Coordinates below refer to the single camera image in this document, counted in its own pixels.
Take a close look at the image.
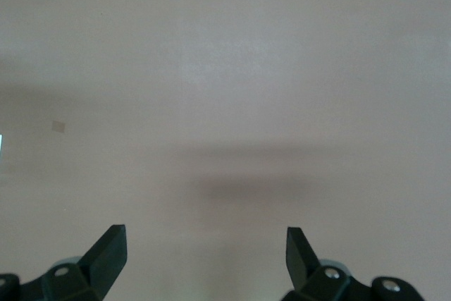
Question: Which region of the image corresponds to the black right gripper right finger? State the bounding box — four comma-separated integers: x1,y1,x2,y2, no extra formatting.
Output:
283,226,375,301

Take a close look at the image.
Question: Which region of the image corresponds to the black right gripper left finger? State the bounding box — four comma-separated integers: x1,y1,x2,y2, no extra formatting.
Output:
20,224,128,301

